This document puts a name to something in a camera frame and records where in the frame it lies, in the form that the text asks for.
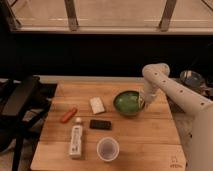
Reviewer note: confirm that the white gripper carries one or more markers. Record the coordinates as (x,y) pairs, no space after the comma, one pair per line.
(148,95)

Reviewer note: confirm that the green ceramic bowl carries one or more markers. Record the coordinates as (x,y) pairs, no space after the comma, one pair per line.
(127,103)

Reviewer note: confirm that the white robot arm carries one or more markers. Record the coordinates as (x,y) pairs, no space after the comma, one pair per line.
(200,156)

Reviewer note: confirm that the white sponge block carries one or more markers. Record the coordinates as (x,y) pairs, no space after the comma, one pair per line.
(97,105)

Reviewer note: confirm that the black rectangular block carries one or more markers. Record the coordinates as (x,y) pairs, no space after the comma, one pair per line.
(100,124)

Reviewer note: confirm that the clear plastic cup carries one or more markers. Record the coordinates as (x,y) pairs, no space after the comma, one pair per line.
(107,149)

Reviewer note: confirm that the orange carrot toy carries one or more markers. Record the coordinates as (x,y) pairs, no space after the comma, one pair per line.
(68,115)

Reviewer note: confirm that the white tube bottle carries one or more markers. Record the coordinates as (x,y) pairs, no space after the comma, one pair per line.
(75,150)

